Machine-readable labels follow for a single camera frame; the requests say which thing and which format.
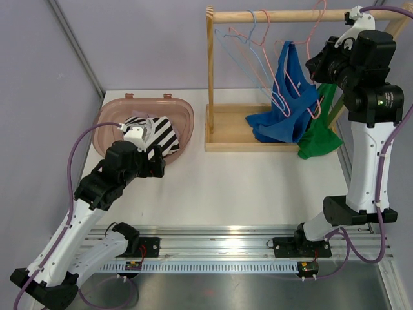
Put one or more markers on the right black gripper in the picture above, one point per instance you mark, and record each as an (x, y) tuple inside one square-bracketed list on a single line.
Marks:
[(319, 62)]

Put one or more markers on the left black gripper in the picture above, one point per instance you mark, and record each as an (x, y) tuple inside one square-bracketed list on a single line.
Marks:
[(157, 166)]

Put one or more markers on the black white striped tank top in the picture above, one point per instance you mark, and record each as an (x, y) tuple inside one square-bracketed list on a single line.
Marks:
[(159, 131)]

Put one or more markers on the pink wire hanger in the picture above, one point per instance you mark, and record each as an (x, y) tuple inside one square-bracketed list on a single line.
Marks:
[(309, 38), (255, 55)]

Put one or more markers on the blue tank top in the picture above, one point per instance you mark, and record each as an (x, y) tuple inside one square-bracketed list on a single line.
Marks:
[(293, 105)]

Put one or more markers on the blue wire hanger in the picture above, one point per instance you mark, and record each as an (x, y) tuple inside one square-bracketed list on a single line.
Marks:
[(231, 49)]

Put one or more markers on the mauve pink tank top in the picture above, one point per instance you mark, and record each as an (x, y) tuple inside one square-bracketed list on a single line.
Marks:
[(147, 115)]

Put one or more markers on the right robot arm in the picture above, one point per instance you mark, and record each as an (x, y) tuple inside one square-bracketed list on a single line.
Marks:
[(359, 67)]

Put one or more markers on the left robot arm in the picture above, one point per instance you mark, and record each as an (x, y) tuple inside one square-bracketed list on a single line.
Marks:
[(55, 276)]

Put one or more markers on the green tank top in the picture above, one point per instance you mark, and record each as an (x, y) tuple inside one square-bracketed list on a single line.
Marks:
[(320, 140)]

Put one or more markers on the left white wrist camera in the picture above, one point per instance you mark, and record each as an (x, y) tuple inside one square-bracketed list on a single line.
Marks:
[(135, 135)]

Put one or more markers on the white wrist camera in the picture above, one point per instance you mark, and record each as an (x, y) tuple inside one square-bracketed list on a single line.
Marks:
[(135, 135), (358, 22)]

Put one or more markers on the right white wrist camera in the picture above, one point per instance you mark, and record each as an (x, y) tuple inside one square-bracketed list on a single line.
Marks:
[(358, 22)]

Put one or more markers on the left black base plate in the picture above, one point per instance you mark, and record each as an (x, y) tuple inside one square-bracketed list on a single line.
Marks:
[(148, 246)]

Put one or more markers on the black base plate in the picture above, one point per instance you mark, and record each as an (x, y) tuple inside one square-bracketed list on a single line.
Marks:
[(288, 247), (148, 246)]

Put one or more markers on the white slotted cable duct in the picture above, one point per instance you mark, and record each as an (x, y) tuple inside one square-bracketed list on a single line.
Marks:
[(202, 267)]

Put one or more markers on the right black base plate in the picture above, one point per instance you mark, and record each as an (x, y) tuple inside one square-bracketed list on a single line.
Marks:
[(288, 247)]

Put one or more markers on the aluminium mounting rail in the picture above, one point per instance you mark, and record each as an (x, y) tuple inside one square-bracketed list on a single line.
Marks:
[(233, 242)]

